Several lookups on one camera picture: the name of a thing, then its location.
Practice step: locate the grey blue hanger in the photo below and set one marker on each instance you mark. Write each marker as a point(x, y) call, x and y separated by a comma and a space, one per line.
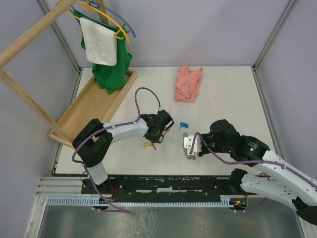
point(100, 7)

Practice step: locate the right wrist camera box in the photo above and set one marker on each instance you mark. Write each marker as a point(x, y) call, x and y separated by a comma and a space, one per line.
point(198, 143)

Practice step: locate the white cable duct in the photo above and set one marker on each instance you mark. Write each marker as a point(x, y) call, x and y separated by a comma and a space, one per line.
point(225, 202)

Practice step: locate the blue tagged key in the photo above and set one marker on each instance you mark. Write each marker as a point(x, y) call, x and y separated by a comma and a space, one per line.
point(183, 125)

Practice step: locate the pink cloth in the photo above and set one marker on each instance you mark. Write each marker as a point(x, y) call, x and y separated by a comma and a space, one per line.
point(187, 84)

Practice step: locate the yellow hanger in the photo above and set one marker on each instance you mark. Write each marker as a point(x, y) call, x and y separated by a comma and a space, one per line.
point(77, 15)

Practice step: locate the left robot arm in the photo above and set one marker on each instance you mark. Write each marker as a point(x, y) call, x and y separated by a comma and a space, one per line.
point(94, 140)

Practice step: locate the wooden tray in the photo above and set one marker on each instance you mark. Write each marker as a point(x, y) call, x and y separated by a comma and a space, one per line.
point(91, 103)

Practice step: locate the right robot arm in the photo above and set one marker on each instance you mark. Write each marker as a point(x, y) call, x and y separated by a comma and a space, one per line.
point(281, 182)

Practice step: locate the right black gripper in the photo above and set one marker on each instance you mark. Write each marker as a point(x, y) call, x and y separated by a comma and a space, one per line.
point(203, 151)

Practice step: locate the white towel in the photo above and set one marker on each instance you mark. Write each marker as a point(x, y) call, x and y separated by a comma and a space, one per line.
point(100, 43)

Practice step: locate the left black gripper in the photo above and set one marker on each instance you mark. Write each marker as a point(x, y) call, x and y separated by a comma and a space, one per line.
point(155, 139)

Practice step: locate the keyring holder with blue handle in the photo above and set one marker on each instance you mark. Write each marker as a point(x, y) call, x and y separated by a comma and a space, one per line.
point(189, 146)

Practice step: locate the green shirt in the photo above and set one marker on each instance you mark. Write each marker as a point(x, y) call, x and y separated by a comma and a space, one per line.
point(112, 78)

